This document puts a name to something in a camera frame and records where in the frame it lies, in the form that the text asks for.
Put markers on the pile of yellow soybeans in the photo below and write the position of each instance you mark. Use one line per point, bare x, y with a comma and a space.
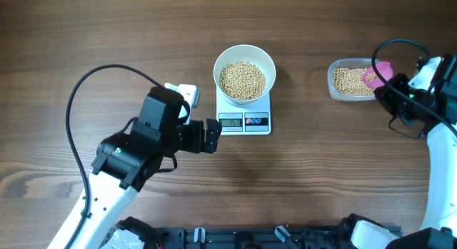
244, 81

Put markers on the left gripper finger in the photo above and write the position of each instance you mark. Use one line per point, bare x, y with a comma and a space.
213, 129
210, 145

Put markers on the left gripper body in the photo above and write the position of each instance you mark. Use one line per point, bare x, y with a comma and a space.
190, 136

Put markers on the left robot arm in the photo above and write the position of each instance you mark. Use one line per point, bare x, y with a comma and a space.
123, 163

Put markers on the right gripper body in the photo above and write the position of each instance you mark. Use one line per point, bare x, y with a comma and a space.
396, 104

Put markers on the white round bowl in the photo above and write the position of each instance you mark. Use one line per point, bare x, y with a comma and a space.
252, 54

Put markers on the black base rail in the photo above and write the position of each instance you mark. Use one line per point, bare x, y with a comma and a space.
180, 238

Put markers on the pink plastic measuring scoop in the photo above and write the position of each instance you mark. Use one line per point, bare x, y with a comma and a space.
372, 80

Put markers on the white digital kitchen scale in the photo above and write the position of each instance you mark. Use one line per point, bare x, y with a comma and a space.
252, 119

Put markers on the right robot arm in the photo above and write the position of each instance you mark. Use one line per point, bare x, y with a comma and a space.
438, 228

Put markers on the clear plastic container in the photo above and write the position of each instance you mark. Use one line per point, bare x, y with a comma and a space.
351, 64

